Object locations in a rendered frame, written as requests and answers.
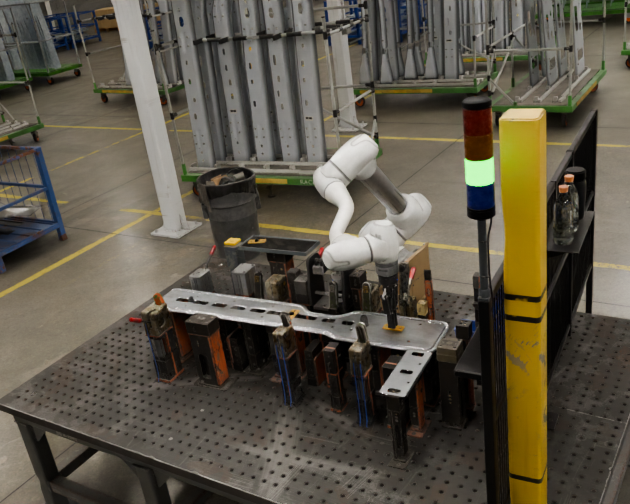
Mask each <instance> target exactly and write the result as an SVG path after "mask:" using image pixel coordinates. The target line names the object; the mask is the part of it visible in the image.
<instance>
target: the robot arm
mask: <svg viewBox="0 0 630 504"><path fill-rule="evenodd" d="M378 151H379V148H378V145H377V144H376V143H375V142H374V141H373V140H372V139H371V138H370V137H369V136H367V135H366V134H360V135H357V136H355V137H353V138H352V139H350V140H349V141H347V142H346V143H345V144H344V145H343V146H342V147H341V148H340V149H339V150H338V151H337V152H336V153H335V154H334V156H333V157H332V158H331V159H330V160H329V161H328V162H327V163H326V164H325V165H324V166H321V167H320V168H318V169H317V170H316V171H315V172H314V175H313V181H314V185H315V187H316V189H317V191H318V192H319V194H320V195H321V196H322V197H323V198H324V199H326V200H327V201H328V202H330V203H332V204H334V205H335V206H337V207H338V208H339V210H338V213H337V215H336V217H335V220H334V222H333V224H332V227H331V229H330V233H329V239H330V245H329V246H328V247H327V248H326V249H325V250H324V252H323V257H322V258H323V262H324V264H325V266H326V267H327V268H329V269H330V270H332V271H346V270H350V269H354V268H358V267H361V266H363V265H365V264H368V263H371V262H375V269H376V273H377V274H378V280H379V283H380V284H381V285H382V286H383V295H380V298H381V300H382V305H383V310H384V314H386V315H387V322H388V328H392V329H395V328H396V326H397V325H398V321H397V311H396V310H398V307H396V306H398V272H399V263H400V262H405V261H406V260H407V259H408V258H409V257H410V256H412V255H413V254H414V253H415V252H416V251H417V250H418V248H416V249H414V250H412V251H411V252H409V251H408V250H407V249H406V248H404V247H403V245H404V243H405V241H407V240H408V239H409V238H410V237H411V236H412V235H414V234H415V233H416V232H417V231H418V230H419V229H420V228H421V227H422V226H423V225H424V223H425V222H426V221H427V219H428V218H429V216H430V213H431V204H430V203H429V201H428V200H427V199H426V198H425V197H424V196H423V195H422V194H418V193H412V194H410V195H408V194H401V193H400V192H399V191H398V189H397V188H396V187H395V186H394V185H393V184H392V183H391V181H390V180H389V179H388V178H387V176H386V175H385V174H384V173H383V172H382V171H381V170H380V168H379V167H378V166H377V162H376V156H377V155H378ZM349 179H350V180H351V181H352V180H353V179H356V180H360V181H361V182H362V183H363V184H364V185H365V186H366V187H367V188H368V190H369V191H370V192H371V193H372V194H373V195H374V196H375V197H376V198H377V199H378V200H379V201H380V202H381V203H382V204H383V205H384V206H385V208H386V214H387V217H386V218H385V219H384V220H372V221H369V222H368V223H367V224H366V225H365V226H364V227H363V228H362V229H361V231H360V232H359V238H356V237H355V236H351V235H349V234H344V232H345V230H346V228H347V226H348V224H349V221H350V219H351V217H352V215H353V212H354V203H353V200H352V198H351V196H350V195H349V193H348V191H347V189H346V187H347V185H348V184H349V183H350V182H351V181H350V180H349ZM395 325H396V326H395Z"/></svg>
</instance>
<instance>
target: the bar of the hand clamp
mask: <svg viewBox="0 0 630 504"><path fill-rule="evenodd" d="M399 283H400V304H402V303H403V302H404V301H403V300H402V298H403V293H406V303H407V304H408V298H409V296H410V281H409V262H400V263H399Z"/></svg>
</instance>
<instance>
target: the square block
mask: <svg viewBox="0 0 630 504"><path fill-rule="evenodd" d="M463 352H464V350H463V341H462V339H456V338H449V337H442V339H441V340H440V342H439V344H438V345H437V353H436V354H437V360H438V368H439V381H440V395H441V409H442V421H443V423H442V428H447V429H452V430H457V431H462V430H463V428H464V426H465V424H466V422H467V420H468V417H467V416H466V402H465V385H464V378H461V377H455V376H454V369H455V367H456V365H457V363H458V361H459V359H460V358H461V356H462V354H463Z"/></svg>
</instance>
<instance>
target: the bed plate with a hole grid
mask: <svg viewBox="0 0 630 504"><path fill-rule="evenodd" d="M208 269H209V270H210V274H211V278H212V283H213V288H214V291H215V292H214V293H219V294H227V295H234V296H235V293H234V288H233V283H232V278H231V273H230V268H229V267H228V265H227V260H226V259H223V258H217V257H212V258H211V259H210V261H209V263H208ZM433 297H434V311H435V320H437V321H443V322H446V323H447V324H448V325H449V330H448V332H447V334H446V335H445V337H449V338H455V337H456V336H455V331H454V328H455V325H456V324H457V322H458V320H459V319H467V320H475V308H474V307H473V303H474V302H475V301H474V296H470V295H463V294H457V293H450V292H443V291H437V290H433ZM154 302H155V301H154V299H153V297H152V298H151V299H149V300H148V301H146V302H145V303H143V304H142V305H140V306H139V307H137V308H136V309H134V310H133V311H131V312H130V313H128V314H127V315H125V316H124V317H122V318H121V319H119V320H118V321H116V322H115V323H113V324H112V325H110V326H109V327H107V328H106V329H104V330H103V331H101V332H100V333H98V334H97V335H95V336H94V337H92V338H91V339H89V340H88V341H86V342H85V343H83V344H82V345H80V346H79V347H77V348H76V349H74V350H73V351H71V352H70V353H68V354H67V355H65V356H64V357H62V358H61V359H59V360H58V361H56V362H55V363H53V364H52V365H50V366H49V367H47V368H46V369H44V370H43V371H41V372H40V373H38V374H37V375H35V376H34V377H32V378H31V379H29V380H28V381H26V382H25V383H23V384H22V385H20V386H19V387H17V388H16V389H14V390H13V391H11V392H10V393H8V394H7V395H5V396H4V397H2V398H1V399H0V411H3V412H6V413H8V414H11V415H14V416H17V417H19V418H22V419H25V420H28V421H30V422H33V423H36V424H39V425H41V426H44V427H47V428H50V429H52V430H55V431H58V432H61V433H64V434H66V435H69V436H72V437H75V438H77V439H80V440H83V441H86V442H88V443H91V444H94V445H97V446H99V447H102V448H105V449H108V450H110V451H113V452H116V453H119V454H121V455H124V456H127V457H130V458H132V459H135V460H138V461H141V462H143V463H146V464H149V465H152V466H154V467H157V468H160V469H163V470H165V471H168V472H171V473H174V474H176V475H179V476H182V477H185V478H187V479H190V480H193V481H196V482H198V483H201V484H204V485H207V486H209V487H212V488H215V489H218V490H220V491H223V492H226V493H229V494H231V495H234V496H237V497H240V498H242V499H245V500H248V501H251V502H253V503H256V504H487V492H486V471H485V449H484V427H483V405H482V386H481V385H477V380H474V398H475V401H476V405H475V407H474V409H473V410H472V411H471V410H466V416H467V417H468V420H467V422H466V424H465V426H464V428H463V430H462V431H457V430H452V429H447V428H442V423H443V421H442V409H441V396H440V398H439V400H438V402H437V403H436V405H435V407H429V406H424V414H425V419H427V420H431V423H430V425H429V427H428V428H427V430H426V432H425V434H424V436H423V438H421V439H420V438H415V437H410V436H407V441H408V448H410V449H413V450H414V454H413V456H412V458H411V459H410V461H409V463H408V465H407V467H406V469H403V470H401V469H397V468H393V467H388V464H389V462H390V461H391V459H392V457H393V455H394V452H393V443H392V434H391V429H390V428H387V425H388V414H387V402H386V398H381V397H376V404H377V411H379V412H381V416H380V418H379V419H377V420H376V422H374V424H372V425H371V427H368V428H367V427H363V426H361V427H360V426H357V427H356V426H353V422H355V421H357V411H356V403H357V400H356V399H357V393H356V386H352V380H351V379H352V376H351V368H350V362H346V367H347V369H346V371H348V375H347V377H346V378H345V379H344V381H343V386H344V389H345V390H346V398H347V401H348V402H349V404H348V405H347V406H346V408H345V409H344V411H343V412H345V414H344V415H341V416H340V414H339V413H338V412H336V413H333V411H331V409H330V408H331V398H330V396H331V389H330V388H328V387H327V384H328V383H327V377H326V378H325V380H324V381H323V382H322V383H321V385H320V386H317V387H316V386H311V385H308V381H307V375H306V376H305V378H304V379H303V380H302V383H301V384H302V386H303V391H305V394H306V395H304V397H303V399H304V400H301V401H303V402H301V405H299V406H298V407H297V408H296V407H294V408H291V407H288V406H285V405H284V403H283V400H284V397H283V392H282V386H281V383H277V382H272V381H271V380H270V379H271V378H272V377H273V376H274V375H275V374H276V372H275V370H274V366H273V367H272V369H271V370H270V371H269V372H268V373H267V374H266V375H265V376H258V375H253V374H247V373H245V372H244V371H245V370H246V369H245V370H244V371H238V370H233V369H232V368H228V367H227V369H228V374H229V377H230V378H235V379H237V381H236V382H235V383H234V384H233V385H232V386H231V387H230V388H229V389H228V390H227V391H220V390H215V389H210V388H205V387H200V386H196V385H194V382H195V381H196V380H197V379H199V376H198V371H197V367H196V363H195V362H192V360H193V359H194V354H192V355H191V356H190V357H189V358H188V359H187V360H186V361H185V362H184V363H182V368H184V370H186V372H184V374H183V375H182V376H181V377H179V376H178V377H179V378H176V379H175V380H174V381H173V382H171V385H169V384H168V383H165V382H164V383H163V382H160V383H158V381H157V382H155V383H153V382H154V381H155V379H156V378H157V375H156V370H155V366H154V362H153V360H154V357H153V353H152V349H151V345H150V342H149V338H148V336H145V334H146V332H145V329H144V325H143V322H141V323H135V322H130V321H129V318H130V317H132V318H139V319H142V317H141V312H142V311H143V310H144V309H146V308H147V307H148V306H150V305H151V304H152V303H154ZM547 412H553V413H558V414H559V417H558V420H557V423H556V426H555V429H554V430H553V431H551V430H547V504H603V502H604V499H605V496H606V493H607V490H608V487H609V484H610V481H611V478H612V475H613V472H614V469H615V466H616V463H617V460H618V457H619V454H620V451H621V448H622V445H623V442H624V439H625V436H626V433H627V430H628V427H629V424H630V319H623V318H616V317H610V316H603V315H596V314H590V313H583V312H576V313H575V316H574V319H573V322H572V334H571V336H567V338H566V341H565V344H564V347H563V350H562V352H561V355H560V358H559V361H558V364H557V366H556V369H555V372H554V375H553V377H552V380H551V383H550V386H549V389H548V391H547Z"/></svg>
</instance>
